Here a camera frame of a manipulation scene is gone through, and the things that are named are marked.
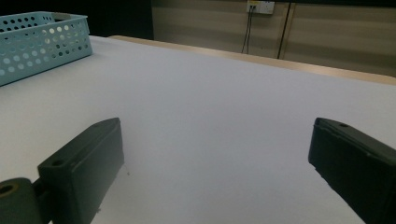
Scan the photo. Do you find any white wall socket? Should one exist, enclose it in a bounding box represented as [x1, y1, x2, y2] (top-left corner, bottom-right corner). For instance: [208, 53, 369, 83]
[246, 0, 276, 15]

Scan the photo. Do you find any black wall cable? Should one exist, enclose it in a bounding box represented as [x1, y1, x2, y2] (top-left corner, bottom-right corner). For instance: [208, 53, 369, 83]
[247, 6, 258, 54]
[241, 6, 253, 54]

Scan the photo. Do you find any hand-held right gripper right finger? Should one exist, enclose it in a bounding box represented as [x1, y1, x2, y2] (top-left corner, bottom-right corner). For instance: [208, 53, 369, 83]
[308, 117, 396, 224]

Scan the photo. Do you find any light blue perforated plastic basket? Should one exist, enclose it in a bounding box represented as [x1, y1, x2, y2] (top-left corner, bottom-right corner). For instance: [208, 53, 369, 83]
[0, 11, 93, 88]

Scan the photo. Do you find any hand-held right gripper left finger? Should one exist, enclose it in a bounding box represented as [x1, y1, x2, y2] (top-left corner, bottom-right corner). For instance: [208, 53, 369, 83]
[37, 117, 125, 224]

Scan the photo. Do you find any wooden table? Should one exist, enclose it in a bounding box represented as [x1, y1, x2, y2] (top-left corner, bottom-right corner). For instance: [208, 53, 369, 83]
[108, 35, 396, 87]

